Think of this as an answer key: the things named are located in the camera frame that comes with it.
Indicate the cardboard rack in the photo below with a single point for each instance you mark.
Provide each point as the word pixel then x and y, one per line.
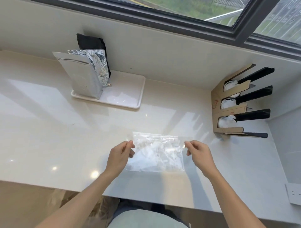
pixel 217 103

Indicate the person's left thumb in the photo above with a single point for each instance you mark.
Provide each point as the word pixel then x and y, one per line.
pixel 131 153

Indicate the person's left hand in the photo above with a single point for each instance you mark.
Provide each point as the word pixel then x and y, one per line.
pixel 116 158

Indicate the white rectangular tray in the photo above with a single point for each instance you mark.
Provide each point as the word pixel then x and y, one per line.
pixel 124 89

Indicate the clear plastic zip bag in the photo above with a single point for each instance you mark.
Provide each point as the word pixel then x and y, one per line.
pixel 157 152

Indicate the black pouch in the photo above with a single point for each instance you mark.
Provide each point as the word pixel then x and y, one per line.
pixel 90 42

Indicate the person's right forearm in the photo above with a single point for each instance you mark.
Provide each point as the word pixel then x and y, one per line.
pixel 231 199

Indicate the person's right hand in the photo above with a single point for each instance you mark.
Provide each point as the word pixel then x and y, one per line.
pixel 202 158

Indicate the person's left forearm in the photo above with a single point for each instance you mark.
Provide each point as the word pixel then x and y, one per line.
pixel 80 202

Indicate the black rack bar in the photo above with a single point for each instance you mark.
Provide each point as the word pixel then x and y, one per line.
pixel 257 74
pixel 257 135
pixel 252 115
pixel 255 94

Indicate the dark window frame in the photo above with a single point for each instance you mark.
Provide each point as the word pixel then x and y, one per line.
pixel 164 20

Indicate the flat silver foil pouch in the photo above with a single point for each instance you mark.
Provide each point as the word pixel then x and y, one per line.
pixel 80 75

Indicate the white wall socket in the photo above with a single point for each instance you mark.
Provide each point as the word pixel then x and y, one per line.
pixel 294 193

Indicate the person's right thumb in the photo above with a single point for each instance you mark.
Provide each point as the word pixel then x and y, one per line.
pixel 189 152

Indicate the person's light grey shirt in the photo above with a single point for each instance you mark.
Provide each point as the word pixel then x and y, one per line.
pixel 148 219

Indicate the white round container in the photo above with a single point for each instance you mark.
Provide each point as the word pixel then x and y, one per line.
pixel 225 122
pixel 227 103
pixel 230 87

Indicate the crumpled silver foil pouch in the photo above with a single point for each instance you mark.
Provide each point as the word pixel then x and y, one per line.
pixel 101 64

